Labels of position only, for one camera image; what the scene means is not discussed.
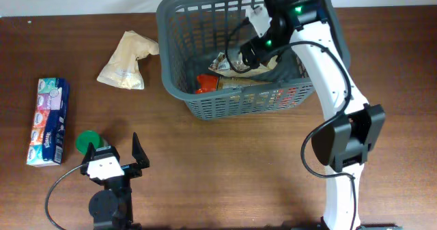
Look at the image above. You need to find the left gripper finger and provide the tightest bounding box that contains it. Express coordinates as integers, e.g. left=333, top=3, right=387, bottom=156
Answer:
left=82, top=143, right=95, bottom=164
left=132, top=132, right=150, bottom=169

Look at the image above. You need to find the blue tissue multipack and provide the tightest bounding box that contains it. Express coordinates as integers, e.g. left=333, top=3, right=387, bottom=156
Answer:
left=26, top=78, right=70, bottom=167

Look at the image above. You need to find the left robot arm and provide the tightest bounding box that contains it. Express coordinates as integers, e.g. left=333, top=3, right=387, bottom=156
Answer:
left=80, top=133, right=150, bottom=230

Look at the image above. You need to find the green round lid jar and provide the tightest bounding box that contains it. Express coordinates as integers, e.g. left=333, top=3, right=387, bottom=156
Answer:
left=75, top=130, right=108, bottom=155

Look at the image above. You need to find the grey plastic shopping basket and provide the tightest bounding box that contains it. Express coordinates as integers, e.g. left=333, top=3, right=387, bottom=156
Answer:
left=156, top=0, right=352, bottom=121

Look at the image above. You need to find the clear brown snack bag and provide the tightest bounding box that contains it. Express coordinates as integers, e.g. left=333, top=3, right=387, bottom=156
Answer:
left=208, top=52, right=278, bottom=78

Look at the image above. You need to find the beige paper bag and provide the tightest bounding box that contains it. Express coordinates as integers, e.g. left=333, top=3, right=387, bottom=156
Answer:
left=96, top=31, right=159, bottom=90

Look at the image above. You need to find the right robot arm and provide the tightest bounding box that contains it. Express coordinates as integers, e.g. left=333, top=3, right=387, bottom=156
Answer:
left=240, top=0, right=386, bottom=229

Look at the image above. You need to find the orange pasta packet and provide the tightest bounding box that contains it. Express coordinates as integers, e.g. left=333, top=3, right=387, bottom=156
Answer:
left=195, top=74, right=298, bottom=109

